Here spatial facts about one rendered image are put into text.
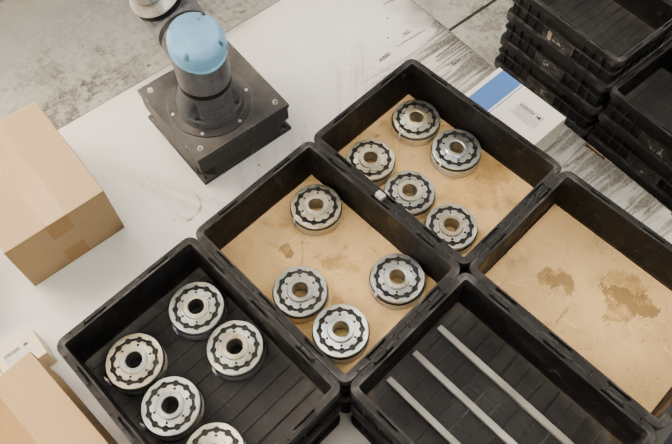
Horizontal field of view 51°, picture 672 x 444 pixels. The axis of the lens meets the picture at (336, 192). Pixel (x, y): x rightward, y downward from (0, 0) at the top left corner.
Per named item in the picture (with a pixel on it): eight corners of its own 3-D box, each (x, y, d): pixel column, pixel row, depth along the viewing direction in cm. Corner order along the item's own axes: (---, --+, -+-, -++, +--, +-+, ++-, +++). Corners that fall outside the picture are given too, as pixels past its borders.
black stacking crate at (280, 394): (76, 365, 129) (54, 345, 120) (202, 261, 140) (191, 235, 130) (214, 536, 115) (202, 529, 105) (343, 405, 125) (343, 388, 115)
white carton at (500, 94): (459, 117, 171) (464, 94, 163) (492, 91, 175) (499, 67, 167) (522, 169, 163) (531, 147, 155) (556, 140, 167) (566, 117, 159)
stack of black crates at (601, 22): (486, 82, 247) (512, -16, 208) (544, 41, 256) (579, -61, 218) (574, 155, 231) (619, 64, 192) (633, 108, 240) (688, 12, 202)
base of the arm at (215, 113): (166, 91, 162) (158, 63, 154) (226, 67, 166) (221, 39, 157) (192, 140, 156) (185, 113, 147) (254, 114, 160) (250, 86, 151)
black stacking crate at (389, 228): (203, 260, 140) (193, 234, 130) (312, 171, 150) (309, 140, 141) (345, 404, 125) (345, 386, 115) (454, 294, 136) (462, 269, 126)
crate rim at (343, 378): (193, 238, 132) (191, 232, 130) (310, 144, 142) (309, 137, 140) (345, 391, 117) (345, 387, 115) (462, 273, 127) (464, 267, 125)
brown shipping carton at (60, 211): (-26, 193, 162) (-61, 154, 148) (60, 142, 169) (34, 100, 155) (35, 286, 150) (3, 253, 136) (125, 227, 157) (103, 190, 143)
